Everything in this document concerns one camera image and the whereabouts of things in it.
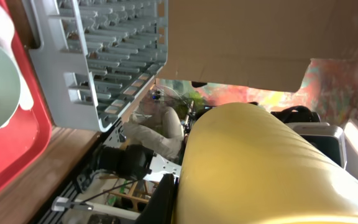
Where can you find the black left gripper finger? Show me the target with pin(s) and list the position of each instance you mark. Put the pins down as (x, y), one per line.
(160, 207)

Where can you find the yellow plastic cup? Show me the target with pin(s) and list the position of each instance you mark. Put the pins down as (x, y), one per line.
(243, 165)

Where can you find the grey dishwasher rack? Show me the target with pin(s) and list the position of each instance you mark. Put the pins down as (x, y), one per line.
(94, 59)

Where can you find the person in beige clothes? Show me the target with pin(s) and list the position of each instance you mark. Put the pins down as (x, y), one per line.
(162, 132)

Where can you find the red plastic tray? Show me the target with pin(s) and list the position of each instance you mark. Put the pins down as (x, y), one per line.
(28, 132)

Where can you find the cardboard box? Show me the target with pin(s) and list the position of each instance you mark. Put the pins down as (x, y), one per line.
(264, 44)

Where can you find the white plastic spoon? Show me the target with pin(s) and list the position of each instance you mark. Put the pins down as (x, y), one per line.
(7, 31)

